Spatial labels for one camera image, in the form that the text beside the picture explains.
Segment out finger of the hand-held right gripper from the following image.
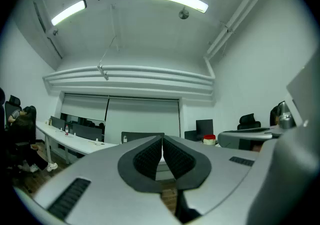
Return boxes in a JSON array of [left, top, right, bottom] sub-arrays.
[[216, 126, 285, 151]]

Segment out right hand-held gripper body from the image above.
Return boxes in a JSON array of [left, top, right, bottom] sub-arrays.
[[246, 43, 320, 225]]

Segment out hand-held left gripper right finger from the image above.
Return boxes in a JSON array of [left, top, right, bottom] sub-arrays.
[[161, 134, 261, 224]]

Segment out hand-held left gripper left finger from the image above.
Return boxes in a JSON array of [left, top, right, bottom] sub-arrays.
[[32, 134, 182, 225]]

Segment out container with red lid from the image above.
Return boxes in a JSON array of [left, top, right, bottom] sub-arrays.
[[202, 133, 217, 147]]

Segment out black office chair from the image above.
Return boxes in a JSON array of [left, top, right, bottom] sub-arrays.
[[4, 95, 23, 130], [236, 113, 262, 131]]

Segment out wide white roller blind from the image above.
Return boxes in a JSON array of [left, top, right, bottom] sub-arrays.
[[104, 96, 181, 145]]

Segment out narrow white roller blind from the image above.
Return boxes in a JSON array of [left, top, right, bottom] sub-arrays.
[[60, 93, 110, 122]]

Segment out white ceiling conduit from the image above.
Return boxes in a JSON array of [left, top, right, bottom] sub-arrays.
[[203, 0, 273, 60]]

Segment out round ceiling fixture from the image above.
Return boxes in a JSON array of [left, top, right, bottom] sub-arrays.
[[178, 7, 190, 20]]

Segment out white wall pipes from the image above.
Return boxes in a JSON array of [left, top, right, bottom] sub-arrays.
[[42, 65, 216, 100]]

